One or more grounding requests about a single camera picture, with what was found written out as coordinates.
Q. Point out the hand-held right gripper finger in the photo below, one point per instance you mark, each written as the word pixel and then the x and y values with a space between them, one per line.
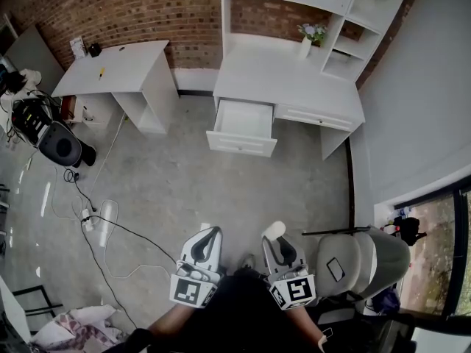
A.
pixel 270 256
pixel 296 257

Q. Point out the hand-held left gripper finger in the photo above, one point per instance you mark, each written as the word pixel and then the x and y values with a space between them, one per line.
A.
pixel 189 246
pixel 217 252

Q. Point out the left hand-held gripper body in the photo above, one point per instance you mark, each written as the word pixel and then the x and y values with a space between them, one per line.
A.
pixel 193 291

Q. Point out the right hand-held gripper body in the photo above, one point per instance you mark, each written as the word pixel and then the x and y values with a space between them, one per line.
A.
pixel 294 289

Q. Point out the person's right forearm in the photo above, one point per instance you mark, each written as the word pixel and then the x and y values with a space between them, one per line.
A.
pixel 305 326

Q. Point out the person's left forearm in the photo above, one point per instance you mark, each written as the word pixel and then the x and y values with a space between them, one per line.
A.
pixel 173 318

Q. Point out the person's shoe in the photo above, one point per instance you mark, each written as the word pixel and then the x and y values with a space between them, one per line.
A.
pixel 247 261

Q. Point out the black phone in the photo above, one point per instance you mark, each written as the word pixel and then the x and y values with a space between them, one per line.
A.
pixel 336 270

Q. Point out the black metal bar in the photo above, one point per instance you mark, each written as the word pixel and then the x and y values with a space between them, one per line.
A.
pixel 335 231

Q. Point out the person's black clothing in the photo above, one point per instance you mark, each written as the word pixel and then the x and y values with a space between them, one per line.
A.
pixel 239 314

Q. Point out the grey padded chair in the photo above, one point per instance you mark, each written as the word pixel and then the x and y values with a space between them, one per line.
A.
pixel 368 263

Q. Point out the purple bag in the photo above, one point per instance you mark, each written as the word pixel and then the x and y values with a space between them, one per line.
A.
pixel 386 300

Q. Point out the red capped bottle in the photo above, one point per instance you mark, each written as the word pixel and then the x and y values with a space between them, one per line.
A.
pixel 391 229

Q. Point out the white power strip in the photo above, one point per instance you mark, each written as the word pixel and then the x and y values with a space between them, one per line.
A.
pixel 87 220

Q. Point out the black backpack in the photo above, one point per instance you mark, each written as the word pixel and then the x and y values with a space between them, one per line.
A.
pixel 410 230

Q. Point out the clear plastic bottle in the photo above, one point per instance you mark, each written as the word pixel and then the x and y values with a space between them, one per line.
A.
pixel 404 212

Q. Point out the patterned pink cloth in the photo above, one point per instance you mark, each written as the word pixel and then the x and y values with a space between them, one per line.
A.
pixel 79 329

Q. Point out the black framed window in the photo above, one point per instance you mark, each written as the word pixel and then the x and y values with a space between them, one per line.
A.
pixel 434 256

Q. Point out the grey round chair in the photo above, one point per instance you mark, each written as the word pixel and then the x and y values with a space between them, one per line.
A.
pixel 64 145

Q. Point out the small white cabinet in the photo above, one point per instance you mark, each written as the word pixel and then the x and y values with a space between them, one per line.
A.
pixel 93 110

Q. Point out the white desk with shelf hutch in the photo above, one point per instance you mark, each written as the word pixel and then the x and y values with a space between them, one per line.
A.
pixel 279 75

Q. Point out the brown and white board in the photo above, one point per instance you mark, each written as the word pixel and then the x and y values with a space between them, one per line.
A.
pixel 68 108

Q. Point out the plain white desk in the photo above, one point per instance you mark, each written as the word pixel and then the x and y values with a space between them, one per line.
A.
pixel 114 68

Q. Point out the yellow and black tool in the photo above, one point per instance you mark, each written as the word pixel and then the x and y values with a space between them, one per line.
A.
pixel 101 73

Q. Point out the small black box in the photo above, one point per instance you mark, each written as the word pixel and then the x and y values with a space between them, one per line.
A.
pixel 95 49

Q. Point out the white vase with flowers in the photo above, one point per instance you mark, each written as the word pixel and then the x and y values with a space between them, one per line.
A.
pixel 311 35

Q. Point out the white paper sign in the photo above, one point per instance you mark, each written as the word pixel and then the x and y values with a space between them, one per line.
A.
pixel 78 48

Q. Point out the white bag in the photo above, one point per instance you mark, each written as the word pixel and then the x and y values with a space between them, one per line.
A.
pixel 32 76

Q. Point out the black bag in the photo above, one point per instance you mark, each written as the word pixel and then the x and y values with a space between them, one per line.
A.
pixel 11 81

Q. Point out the grey partition panel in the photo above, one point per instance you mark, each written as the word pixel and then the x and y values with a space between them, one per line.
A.
pixel 33 55

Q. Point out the black metal frame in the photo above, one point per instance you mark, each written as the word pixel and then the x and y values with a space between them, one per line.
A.
pixel 37 289

